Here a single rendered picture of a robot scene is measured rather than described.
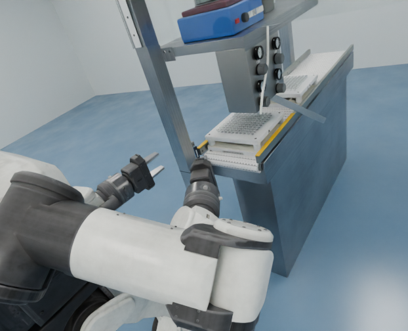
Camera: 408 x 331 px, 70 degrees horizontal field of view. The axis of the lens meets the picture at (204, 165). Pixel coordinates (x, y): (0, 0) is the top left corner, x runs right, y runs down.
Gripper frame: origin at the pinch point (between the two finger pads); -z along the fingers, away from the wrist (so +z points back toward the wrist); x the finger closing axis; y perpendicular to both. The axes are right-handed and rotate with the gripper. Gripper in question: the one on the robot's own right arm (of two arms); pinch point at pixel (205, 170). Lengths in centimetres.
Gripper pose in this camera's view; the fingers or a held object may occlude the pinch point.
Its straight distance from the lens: 81.8
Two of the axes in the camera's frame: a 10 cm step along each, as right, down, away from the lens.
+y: 9.6, -1.8, -2.0
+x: 2.6, 8.2, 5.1
